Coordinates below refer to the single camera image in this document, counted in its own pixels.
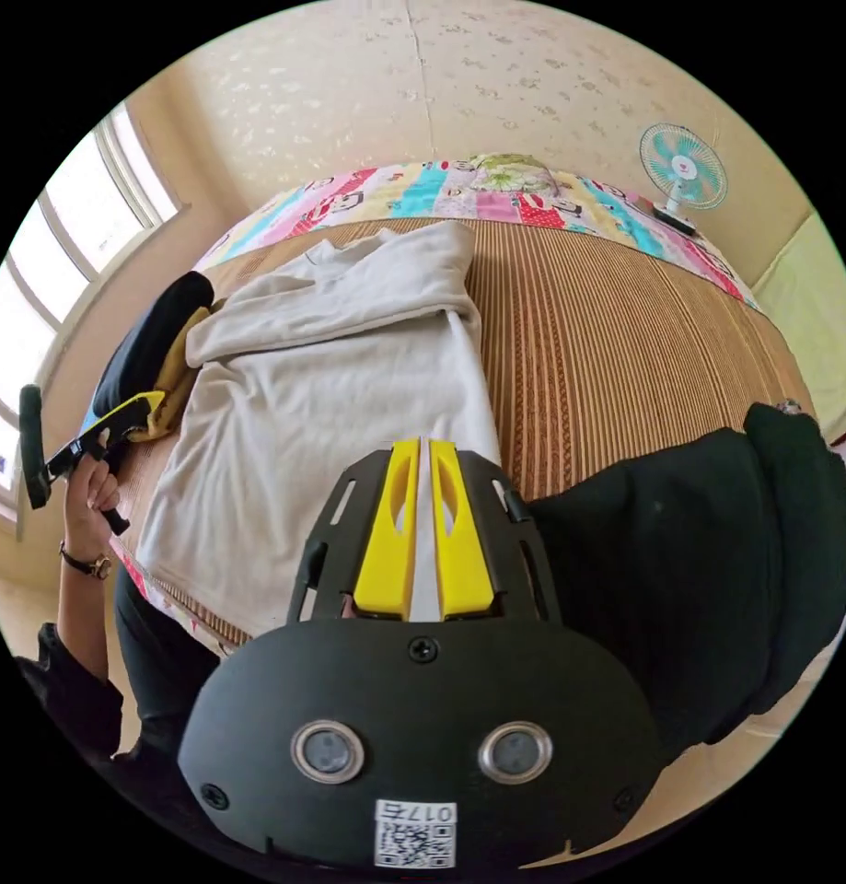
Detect black garment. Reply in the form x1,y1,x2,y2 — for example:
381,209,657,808
529,402,846,761

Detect person's body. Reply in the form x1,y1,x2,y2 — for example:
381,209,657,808
11,564,225,884

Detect white long sleeve shirt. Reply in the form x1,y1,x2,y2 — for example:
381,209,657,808
134,220,504,641

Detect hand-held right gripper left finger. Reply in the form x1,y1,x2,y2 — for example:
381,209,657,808
353,437,422,621

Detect person's left hand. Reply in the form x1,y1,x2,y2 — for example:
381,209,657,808
61,452,125,562

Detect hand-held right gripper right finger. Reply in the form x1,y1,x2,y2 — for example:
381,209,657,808
429,437,498,621

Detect bed with woven mat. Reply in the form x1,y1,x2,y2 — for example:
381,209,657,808
108,158,823,658

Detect window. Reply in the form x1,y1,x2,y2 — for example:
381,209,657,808
0,101,191,537

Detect green floral pillow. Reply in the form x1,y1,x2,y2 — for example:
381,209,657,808
463,152,556,196

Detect pile of clothes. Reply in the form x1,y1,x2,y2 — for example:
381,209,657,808
92,270,229,445

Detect person's left forearm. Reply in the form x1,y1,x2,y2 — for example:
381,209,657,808
54,540,114,686

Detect teal and white fan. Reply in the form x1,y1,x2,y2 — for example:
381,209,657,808
637,122,731,238

